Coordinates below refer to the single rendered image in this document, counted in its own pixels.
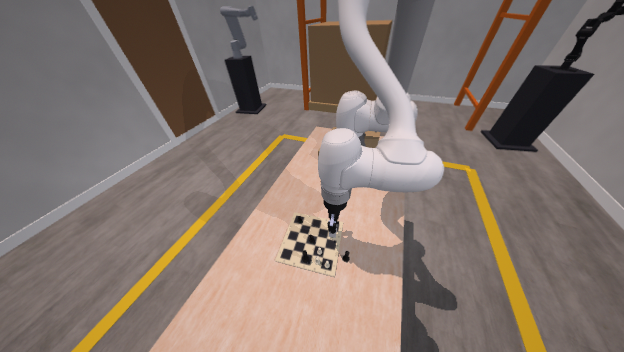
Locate chessboard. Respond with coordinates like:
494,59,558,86
275,212,343,277

